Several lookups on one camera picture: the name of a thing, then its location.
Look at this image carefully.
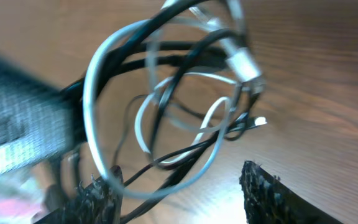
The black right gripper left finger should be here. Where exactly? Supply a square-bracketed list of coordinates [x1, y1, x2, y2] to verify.
[36, 177, 122, 224]

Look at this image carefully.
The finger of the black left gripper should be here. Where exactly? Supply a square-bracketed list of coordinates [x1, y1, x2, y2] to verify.
[0, 55, 83, 175]

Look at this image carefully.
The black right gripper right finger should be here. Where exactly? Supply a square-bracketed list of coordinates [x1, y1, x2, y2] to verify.
[239, 161, 342, 224]

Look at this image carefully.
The black USB cable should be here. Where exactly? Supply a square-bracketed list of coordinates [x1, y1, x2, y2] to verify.
[60, 0, 260, 224]

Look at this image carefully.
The white USB cable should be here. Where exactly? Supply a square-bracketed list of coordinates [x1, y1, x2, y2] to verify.
[82, 0, 269, 200]

